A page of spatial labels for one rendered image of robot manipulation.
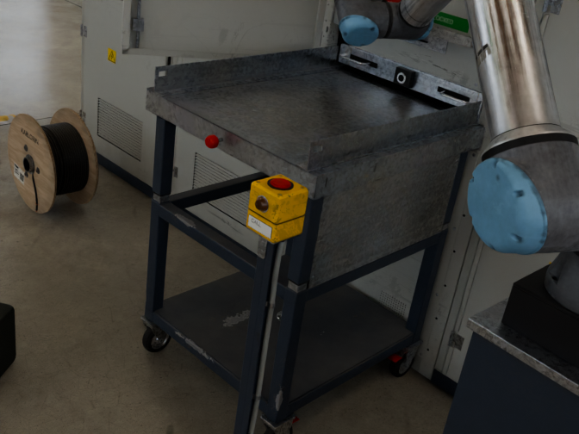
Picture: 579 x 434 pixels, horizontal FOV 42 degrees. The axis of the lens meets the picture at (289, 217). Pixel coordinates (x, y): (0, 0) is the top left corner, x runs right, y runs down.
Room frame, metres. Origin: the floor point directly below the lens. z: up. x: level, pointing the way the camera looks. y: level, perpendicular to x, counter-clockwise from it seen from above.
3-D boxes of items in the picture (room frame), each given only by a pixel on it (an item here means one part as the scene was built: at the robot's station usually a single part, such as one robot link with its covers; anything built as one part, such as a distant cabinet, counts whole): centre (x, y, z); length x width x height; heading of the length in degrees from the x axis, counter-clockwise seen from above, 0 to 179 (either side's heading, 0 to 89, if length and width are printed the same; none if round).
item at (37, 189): (2.75, 0.98, 0.20); 0.40 x 0.22 x 0.40; 47
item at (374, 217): (1.93, -0.04, 0.46); 0.64 x 0.58 x 0.66; 139
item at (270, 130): (1.93, -0.04, 0.82); 0.68 x 0.62 x 0.06; 139
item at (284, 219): (1.29, 0.03, 0.85); 0.08 x 0.08 x 0.10; 49
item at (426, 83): (2.23, -0.30, 0.89); 0.54 x 0.05 x 0.06; 49
